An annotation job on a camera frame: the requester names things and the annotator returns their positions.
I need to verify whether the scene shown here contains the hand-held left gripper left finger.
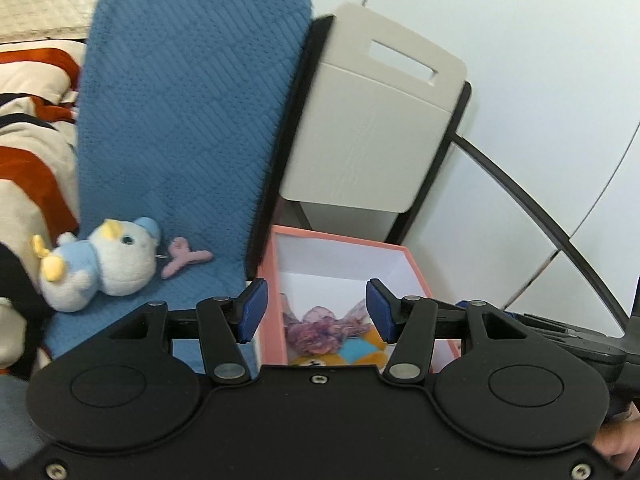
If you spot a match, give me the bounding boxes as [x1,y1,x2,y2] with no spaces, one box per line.
[107,277,269,382]

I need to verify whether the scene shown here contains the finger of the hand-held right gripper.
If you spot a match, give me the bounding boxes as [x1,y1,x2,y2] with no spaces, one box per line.
[454,299,583,350]

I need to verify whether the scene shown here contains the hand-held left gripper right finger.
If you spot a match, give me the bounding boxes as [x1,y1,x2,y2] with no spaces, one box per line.
[366,278,526,382]

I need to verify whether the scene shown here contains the brown bear plush blue shirt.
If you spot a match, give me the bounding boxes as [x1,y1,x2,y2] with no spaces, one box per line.
[289,327,392,368]

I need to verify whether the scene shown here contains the pink cardboard box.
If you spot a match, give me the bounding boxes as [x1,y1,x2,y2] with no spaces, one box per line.
[256,225,463,376]

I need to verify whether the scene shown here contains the purple organza flower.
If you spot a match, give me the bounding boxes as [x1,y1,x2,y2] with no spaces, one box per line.
[281,296,373,354]

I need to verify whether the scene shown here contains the person's right hand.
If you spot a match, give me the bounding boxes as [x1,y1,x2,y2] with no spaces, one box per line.
[590,407,640,472]

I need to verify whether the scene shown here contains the pink bow hair clip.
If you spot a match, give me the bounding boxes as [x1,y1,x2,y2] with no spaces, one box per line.
[161,237,213,279]

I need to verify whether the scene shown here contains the light blue penguin plush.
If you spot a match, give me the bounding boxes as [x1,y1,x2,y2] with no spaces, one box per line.
[31,217,162,313]

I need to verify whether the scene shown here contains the blue quilted mat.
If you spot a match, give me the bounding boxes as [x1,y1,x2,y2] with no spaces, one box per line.
[42,0,313,376]

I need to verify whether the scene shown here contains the red black striped blanket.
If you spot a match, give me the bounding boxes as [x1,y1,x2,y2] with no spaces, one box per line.
[0,42,83,376]

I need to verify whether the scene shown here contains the cream quilted pillow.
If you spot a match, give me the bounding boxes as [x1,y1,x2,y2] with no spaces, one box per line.
[0,0,126,43]

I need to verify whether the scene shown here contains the white chair black frame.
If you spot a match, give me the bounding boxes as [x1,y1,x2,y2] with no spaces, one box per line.
[245,2,633,323]

